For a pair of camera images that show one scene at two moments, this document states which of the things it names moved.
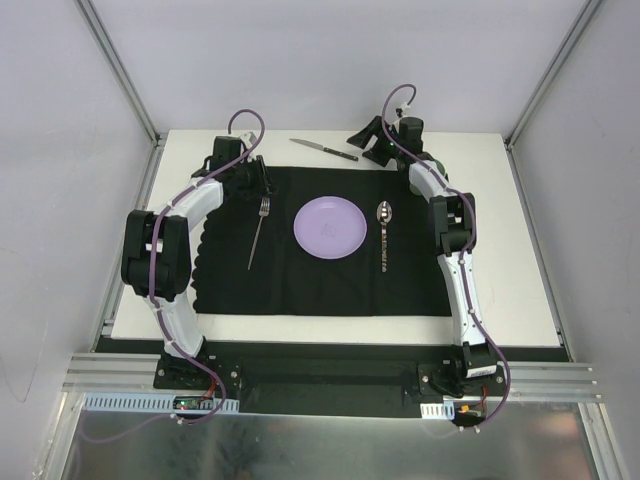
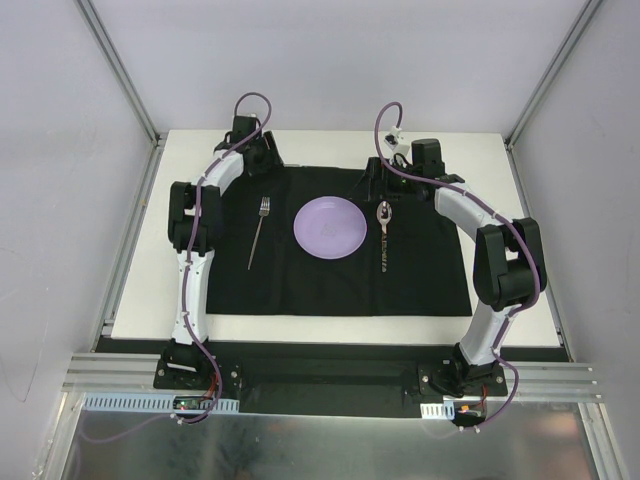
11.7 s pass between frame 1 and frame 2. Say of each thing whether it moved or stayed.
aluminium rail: stayed
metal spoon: stayed
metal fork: stayed
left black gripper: moved
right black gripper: moved
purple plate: stayed
